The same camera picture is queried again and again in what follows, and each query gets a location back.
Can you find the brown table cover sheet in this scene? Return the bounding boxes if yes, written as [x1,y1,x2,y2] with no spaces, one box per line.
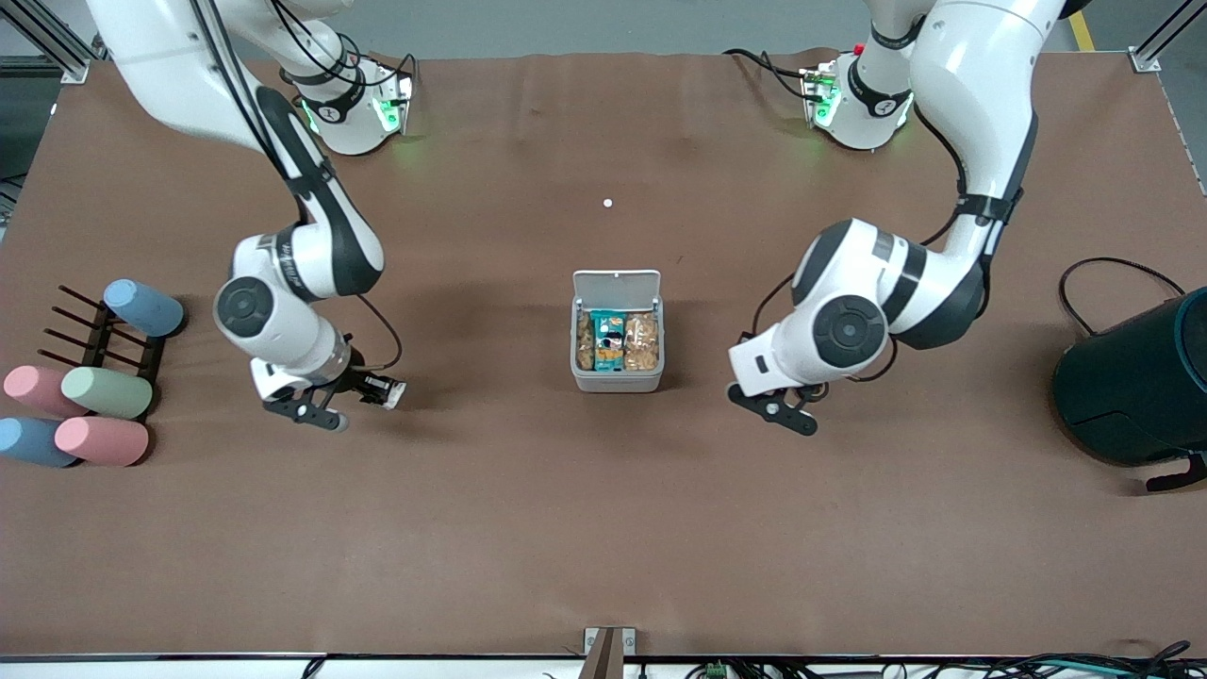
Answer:
[0,47,1207,658]

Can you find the black trash can foot pedal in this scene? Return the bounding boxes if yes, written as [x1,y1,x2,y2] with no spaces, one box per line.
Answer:
[1146,453,1207,493]

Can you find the metal table edge bracket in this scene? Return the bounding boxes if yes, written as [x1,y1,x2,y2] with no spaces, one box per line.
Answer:
[583,626,637,679]

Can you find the pale green cup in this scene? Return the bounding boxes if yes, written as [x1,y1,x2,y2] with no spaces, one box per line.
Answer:
[60,366,154,421]

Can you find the dark teal pedal trash can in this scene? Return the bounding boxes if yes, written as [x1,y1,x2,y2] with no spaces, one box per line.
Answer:
[1052,287,1207,468]

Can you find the pink cup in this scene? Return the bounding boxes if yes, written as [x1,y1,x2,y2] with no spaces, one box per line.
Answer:
[54,416,150,468]
[3,365,91,419]

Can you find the teal snack packet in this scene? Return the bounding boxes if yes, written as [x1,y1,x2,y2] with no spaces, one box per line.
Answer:
[591,311,626,372]

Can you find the black power cord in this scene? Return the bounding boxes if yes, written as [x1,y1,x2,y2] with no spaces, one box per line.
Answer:
[1058,257,1187,337]

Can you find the black cup rack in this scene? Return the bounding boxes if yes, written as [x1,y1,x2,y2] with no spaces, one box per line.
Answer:
[38,286,169,416]

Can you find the right arm black wrist cable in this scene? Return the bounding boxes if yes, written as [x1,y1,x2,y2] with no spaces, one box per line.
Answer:
[354,294,405,371]

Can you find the black base power cable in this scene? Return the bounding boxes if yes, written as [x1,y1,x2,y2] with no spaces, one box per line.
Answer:
[724,47,812,100]

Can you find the tangled black cables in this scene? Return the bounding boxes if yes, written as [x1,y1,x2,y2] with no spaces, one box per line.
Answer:
[981,641,1207,679]

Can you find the white table edge rail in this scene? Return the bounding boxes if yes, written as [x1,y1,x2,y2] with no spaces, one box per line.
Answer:
[0,654,1207,679]

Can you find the clear pretzel snack packet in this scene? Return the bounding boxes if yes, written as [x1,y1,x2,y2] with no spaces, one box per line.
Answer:
[622,311,660,373]

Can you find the grey open plastic box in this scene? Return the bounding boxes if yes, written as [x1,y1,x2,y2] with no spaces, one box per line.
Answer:
[570,270,666,394]

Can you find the light blue cup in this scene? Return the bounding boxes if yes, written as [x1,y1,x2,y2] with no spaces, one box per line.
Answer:
[102,279,187,339]
[0,417,81,470]

